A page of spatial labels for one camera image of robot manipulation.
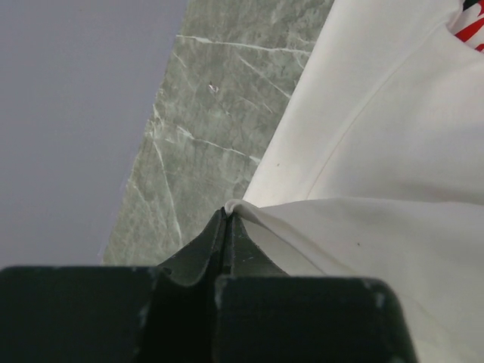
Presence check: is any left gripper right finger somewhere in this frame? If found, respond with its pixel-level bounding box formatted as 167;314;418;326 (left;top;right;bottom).
225;213;287;277

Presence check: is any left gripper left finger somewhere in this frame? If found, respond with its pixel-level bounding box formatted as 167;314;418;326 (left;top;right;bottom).
157;209;227;362

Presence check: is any white Coca-Cola t-shirt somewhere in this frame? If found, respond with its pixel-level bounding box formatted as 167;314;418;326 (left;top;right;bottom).
225;1;483;362

